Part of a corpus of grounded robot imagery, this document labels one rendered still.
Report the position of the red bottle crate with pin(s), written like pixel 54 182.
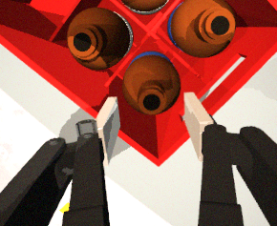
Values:
pixel 32 30

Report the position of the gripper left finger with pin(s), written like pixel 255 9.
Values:
pixel 33 195

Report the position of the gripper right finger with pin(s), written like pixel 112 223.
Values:
pixel 251 147

